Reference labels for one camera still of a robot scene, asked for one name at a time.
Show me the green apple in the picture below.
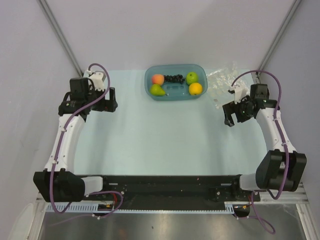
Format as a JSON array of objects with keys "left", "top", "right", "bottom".
[{"left": 185, "top": 71, "right": 199, "bottom": 85}]

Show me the peach fruit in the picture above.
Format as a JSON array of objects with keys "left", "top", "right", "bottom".
[{"left": 151, "top": 74, "right": 165, "bottom": 86}]

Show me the orange fruit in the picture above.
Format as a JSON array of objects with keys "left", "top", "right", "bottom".
[{"left": 188, "top": 82, "right": 203, "bottom": 96}]

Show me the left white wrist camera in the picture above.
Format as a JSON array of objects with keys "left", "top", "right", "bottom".
[{"left": 83, "top": 69, "right": 106, "bottom": 91}]

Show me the green pear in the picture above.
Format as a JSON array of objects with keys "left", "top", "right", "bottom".
[{"left": 149, "top": 83, "right": 166, "bottom": 97}]

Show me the black grape bunch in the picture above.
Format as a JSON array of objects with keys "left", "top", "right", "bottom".
[{"left": 164, "top": 74, "right": 186, "bottom": 84}]

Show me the white slotted cable duct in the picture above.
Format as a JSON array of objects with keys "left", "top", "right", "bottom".
[{"left": 46, "top": 202, "right": 236, "bottom": 214}]

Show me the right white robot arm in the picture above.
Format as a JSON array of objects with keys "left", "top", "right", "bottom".
[{"left": 222, "top": 84, "right": 307, "bottom": 201}]

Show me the clear dotted zip bag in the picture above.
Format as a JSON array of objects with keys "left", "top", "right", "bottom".
[{"left": 206, "top": 62, "right": 245, "bottom": 110}]

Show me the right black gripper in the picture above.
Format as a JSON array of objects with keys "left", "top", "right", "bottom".
[{"left": 223, "top": 95, "right": 254, "bottom": 127}]

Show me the teal plastic bin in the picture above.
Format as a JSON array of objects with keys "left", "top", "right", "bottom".
[{"left": 144, "top": 64, "right": 208, "bottom": 101}]

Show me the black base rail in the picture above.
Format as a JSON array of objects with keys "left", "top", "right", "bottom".
[{"left": 87, "top": 175, "right": 251, "bottom": 211}]

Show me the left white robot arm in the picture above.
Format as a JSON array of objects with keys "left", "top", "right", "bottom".
[{"left": 33, "top": 71, "right": 118, "bottom": 203}]

